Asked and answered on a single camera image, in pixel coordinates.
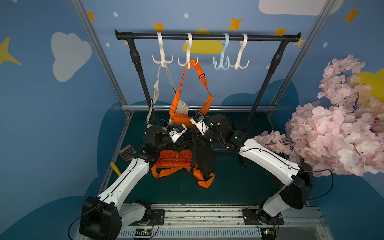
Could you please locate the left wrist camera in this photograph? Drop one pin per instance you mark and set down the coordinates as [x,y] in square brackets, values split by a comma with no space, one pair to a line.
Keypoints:
[177,131]

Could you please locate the orange sling bag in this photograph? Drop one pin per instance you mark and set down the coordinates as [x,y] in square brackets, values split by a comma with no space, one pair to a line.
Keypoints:
[181,119]

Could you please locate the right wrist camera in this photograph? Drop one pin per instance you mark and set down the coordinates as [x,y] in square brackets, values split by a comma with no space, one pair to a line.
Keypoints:
[199,121]

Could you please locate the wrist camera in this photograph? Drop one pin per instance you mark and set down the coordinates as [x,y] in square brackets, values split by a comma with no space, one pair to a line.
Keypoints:
[177,131]
[199,121]

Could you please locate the black sling bag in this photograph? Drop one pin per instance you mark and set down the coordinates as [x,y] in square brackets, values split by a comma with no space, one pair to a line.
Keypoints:
[203,154]

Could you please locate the left controller board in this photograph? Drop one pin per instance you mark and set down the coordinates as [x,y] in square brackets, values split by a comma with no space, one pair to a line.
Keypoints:
[144,233]

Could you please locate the white hook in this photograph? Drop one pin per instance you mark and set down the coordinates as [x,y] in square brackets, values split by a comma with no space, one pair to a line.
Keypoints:
[243,45]
[163,62]

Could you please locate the white canvas bag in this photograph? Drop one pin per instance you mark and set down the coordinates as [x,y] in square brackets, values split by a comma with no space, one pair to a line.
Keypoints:
[182,107]

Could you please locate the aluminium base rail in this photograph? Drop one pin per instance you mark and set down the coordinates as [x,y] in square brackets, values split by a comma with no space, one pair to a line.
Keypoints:
[225,222]

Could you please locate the pink cherry blossom tree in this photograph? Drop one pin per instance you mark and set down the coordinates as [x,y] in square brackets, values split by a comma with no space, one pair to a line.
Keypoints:
[346,138]

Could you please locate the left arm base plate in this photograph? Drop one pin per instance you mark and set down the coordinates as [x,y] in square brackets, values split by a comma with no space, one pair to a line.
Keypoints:
[157,217]

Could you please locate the white hook far left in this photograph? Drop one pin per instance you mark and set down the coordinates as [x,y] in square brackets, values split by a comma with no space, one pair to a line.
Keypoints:
[163,62]

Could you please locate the orange waist bag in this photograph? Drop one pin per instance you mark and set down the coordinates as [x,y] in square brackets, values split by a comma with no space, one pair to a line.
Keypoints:
[170,162]

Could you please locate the controller board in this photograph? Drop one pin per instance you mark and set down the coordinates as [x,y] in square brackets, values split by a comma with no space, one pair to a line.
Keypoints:
[144,233]
[268,234]

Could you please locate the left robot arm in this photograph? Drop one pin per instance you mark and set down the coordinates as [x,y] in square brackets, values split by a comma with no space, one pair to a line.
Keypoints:
[103,217]

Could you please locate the white hook far right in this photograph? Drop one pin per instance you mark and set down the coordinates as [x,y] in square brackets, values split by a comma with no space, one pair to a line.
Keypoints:
[243,45]

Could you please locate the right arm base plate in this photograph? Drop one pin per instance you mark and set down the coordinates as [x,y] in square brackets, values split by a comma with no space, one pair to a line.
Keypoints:
[253,216]

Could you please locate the black clothes rack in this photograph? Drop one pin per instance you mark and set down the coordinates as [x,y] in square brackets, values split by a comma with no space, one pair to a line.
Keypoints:
[284,40]

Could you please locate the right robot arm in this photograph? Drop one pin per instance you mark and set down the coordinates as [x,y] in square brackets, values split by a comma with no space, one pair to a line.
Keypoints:
[296,179]

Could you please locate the right controller board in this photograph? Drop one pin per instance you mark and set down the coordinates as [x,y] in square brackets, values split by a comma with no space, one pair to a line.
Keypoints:
[268,234]

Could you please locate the yellow plastic scoop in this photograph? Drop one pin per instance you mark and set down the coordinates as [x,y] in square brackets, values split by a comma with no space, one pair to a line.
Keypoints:
[115,169]

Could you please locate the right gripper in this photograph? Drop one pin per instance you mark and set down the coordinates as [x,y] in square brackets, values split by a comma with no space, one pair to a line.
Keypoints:
[197,138]

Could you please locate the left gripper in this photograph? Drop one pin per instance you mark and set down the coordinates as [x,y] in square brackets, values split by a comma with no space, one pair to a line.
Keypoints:
[182,137]

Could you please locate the light blue hook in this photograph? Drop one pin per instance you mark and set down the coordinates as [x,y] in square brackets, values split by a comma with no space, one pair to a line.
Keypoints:
[224,62]

